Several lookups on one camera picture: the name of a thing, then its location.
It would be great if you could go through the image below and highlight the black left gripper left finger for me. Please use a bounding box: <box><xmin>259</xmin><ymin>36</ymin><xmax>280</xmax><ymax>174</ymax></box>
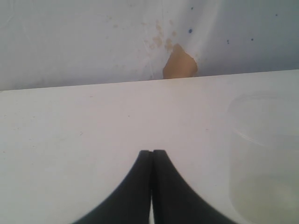
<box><xmin>75</xmin><ymin>150</ymin><xmax>153</xmax><ymax>224</ymax></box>

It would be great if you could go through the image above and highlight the translucent plastic cup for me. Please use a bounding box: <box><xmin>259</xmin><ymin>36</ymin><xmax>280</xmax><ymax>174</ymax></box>
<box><xmin>228</xmin><ymin>91</ymin><xmax>299</xmax><ymax>224</ymax></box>

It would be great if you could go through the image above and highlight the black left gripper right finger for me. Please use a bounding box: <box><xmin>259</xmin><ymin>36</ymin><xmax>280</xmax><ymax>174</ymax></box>
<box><xmin>151</xmin><ymin>150</ymin><xmax>236</xmax><ymax>224</ymax></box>

